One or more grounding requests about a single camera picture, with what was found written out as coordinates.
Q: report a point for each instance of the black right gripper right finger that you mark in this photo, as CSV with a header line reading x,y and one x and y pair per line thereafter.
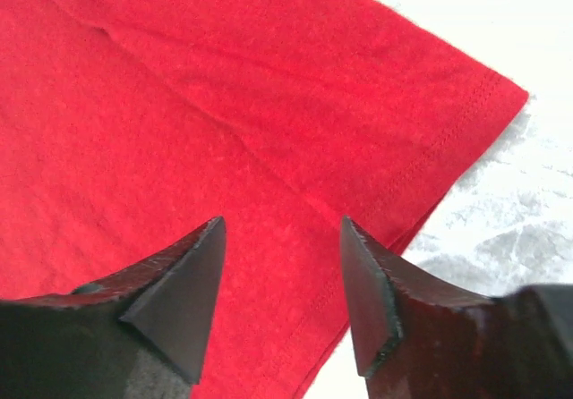
x,y
417,336

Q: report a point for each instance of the dark red t shirt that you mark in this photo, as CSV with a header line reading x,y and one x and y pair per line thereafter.
x,y
125,124

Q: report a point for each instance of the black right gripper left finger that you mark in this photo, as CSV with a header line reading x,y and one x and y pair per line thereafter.
x,y
141,332

